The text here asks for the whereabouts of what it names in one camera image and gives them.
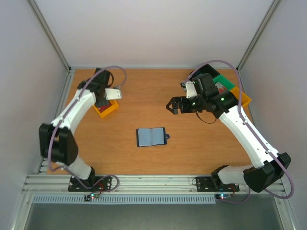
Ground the blue leather card holder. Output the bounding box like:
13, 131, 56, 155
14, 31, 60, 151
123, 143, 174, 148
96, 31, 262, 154
136, 127, 170, 147

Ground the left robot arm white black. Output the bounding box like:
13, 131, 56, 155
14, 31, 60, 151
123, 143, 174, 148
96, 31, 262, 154
38, 68, 114, 191

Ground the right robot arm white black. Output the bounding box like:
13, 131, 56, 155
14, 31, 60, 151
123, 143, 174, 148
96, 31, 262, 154
166, 73, 291, 193

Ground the white red card stack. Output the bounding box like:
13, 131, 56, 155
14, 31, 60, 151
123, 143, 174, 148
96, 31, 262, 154
215, 82, 227, 93

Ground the yellow bin on left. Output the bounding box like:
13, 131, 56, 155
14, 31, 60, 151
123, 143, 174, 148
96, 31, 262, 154
93, 100, 119, 118

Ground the yellow bin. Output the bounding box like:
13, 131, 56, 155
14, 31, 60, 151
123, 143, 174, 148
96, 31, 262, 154
93, 100, 119, 118
230, 87, 252, 108

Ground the green bin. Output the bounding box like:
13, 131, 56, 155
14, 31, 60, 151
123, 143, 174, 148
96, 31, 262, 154
213, 74, 235, 90

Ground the black bin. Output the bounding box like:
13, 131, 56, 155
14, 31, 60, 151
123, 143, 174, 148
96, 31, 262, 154
189, 64, 220, 78

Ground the yellow bin on right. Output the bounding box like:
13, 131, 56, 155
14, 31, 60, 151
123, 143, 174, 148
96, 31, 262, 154
230, 87, 252, 108

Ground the right controller board green LED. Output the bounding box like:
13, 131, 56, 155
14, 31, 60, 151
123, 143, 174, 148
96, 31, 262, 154
215, 193, 234, 200

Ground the controller board green led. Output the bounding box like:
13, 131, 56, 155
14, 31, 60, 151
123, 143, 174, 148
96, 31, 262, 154
84, 193, 100, 202
215, 193, 234, 200

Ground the left controller board green LED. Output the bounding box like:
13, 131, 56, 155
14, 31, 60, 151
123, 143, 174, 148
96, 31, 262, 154
84, 193, 100, 202

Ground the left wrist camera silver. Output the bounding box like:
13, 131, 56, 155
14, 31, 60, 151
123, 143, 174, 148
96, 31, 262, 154
105, 88, 122, 101

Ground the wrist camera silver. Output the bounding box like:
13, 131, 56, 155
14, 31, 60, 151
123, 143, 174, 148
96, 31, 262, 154
180, 81, 197, 99
105, 88, 122, 101

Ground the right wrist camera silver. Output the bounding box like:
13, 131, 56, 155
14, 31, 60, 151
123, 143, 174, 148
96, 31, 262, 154
180, 81, 197, 99

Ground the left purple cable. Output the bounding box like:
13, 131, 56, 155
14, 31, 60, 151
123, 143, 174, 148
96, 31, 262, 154
47, 66, 127, 192

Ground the purple cable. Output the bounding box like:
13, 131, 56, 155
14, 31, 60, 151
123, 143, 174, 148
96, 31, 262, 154
183, 59, 295, 204
47, 66, 127, 192

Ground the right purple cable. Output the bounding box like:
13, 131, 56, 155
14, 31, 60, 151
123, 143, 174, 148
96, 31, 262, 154
183, 59, 295, 204

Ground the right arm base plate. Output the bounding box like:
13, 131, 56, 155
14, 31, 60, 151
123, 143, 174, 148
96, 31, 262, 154
192, 176, 240, 193

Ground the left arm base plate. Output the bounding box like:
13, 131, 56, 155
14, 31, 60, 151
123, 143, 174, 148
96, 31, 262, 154
68, 176, 112, 192

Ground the aluminium rail front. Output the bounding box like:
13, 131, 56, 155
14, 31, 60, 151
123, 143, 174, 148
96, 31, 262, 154
23, 174, 286, 195

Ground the aluminium frame post left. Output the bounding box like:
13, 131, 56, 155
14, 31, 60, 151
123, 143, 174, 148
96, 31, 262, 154
27, 0, 71, 73

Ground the aluminium frame post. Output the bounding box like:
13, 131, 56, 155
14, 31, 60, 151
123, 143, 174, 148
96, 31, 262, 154
236, 0, 282, 71
27, 0, 71, 73

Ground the slotted cable duct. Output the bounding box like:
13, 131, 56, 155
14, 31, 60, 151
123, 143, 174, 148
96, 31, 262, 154
33, 194, 216, 205

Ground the aluminium frame post right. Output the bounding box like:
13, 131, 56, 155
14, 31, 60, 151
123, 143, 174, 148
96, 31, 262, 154
236, 0, 282, 71

